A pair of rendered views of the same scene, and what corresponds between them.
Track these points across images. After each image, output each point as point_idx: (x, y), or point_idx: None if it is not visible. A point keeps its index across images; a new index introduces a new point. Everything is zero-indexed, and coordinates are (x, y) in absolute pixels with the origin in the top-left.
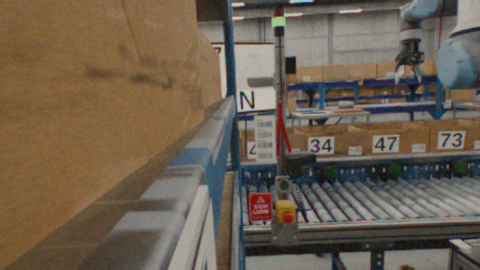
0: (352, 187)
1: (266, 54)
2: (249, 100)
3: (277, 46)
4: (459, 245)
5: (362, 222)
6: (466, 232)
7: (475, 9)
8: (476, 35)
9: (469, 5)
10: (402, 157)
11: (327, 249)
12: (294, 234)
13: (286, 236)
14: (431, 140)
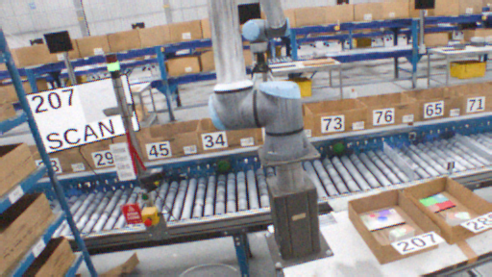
0: (239, 179)
1: None
2: (109, 128)
3: (114, 87)
4: (271, 229)
5: (219, 215)
6: None
7: (219, 76)
8: (219, 96)
9: (216, 71)
10: None
11: (195, 239)
12: (165, 231)
13: (159, 233)
14: (315, 125)
